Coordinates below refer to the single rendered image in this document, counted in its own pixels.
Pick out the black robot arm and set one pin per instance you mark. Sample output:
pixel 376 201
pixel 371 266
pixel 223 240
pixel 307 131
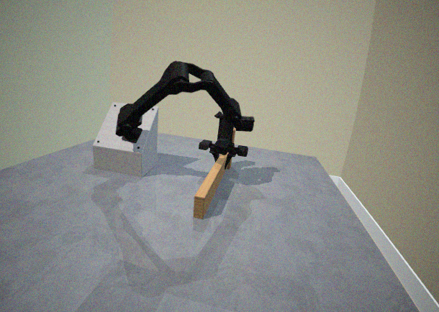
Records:
pixel 175 80

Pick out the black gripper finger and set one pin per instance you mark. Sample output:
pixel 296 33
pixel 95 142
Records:
pixel 216 155
pixel 229 156

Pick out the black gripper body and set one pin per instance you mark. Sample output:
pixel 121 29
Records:
pixel 240 150

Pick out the tan wooden board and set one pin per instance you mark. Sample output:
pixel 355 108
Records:
pixel 206 191

